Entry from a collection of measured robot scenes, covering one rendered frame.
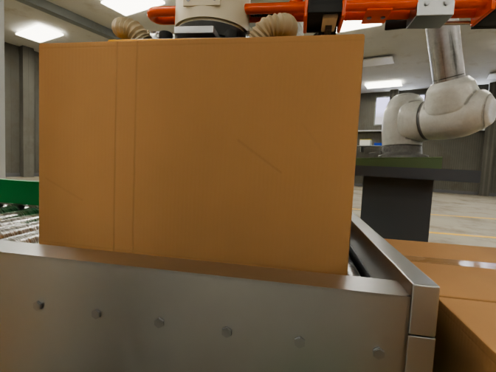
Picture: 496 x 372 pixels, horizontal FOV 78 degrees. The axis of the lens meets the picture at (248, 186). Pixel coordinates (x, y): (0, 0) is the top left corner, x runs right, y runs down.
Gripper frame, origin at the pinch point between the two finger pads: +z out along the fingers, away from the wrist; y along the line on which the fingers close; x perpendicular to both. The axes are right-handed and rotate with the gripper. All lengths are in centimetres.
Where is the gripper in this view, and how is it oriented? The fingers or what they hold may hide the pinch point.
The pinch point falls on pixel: (329, 12)
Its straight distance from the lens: 79.1
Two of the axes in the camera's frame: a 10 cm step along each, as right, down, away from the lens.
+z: -1.6, 0.5, -9.9
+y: -0.5, 10.0, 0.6
